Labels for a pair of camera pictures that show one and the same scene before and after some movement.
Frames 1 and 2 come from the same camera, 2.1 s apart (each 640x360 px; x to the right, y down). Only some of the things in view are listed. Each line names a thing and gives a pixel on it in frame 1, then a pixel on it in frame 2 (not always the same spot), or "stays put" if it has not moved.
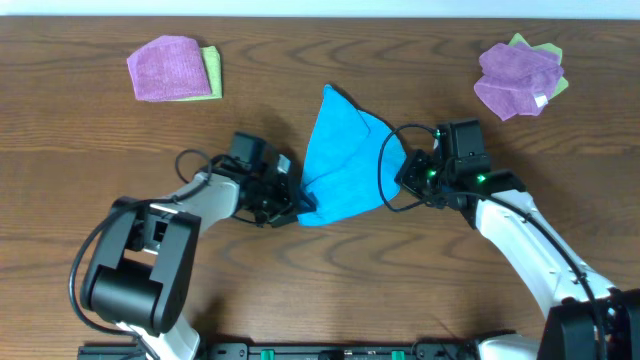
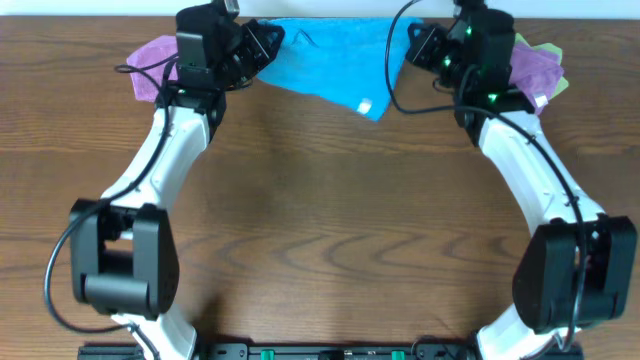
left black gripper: x=287 y=213 -> x=249 y=43
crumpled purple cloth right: x=517 y=80 stays put
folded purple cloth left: x=168 y=68 stays put
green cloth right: x=554 y=52 stays put
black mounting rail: x=297 y=351 stays put
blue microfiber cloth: x=341 y=167 -> x=342 y=59
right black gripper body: x=442 y=174 -> x=446 y=55
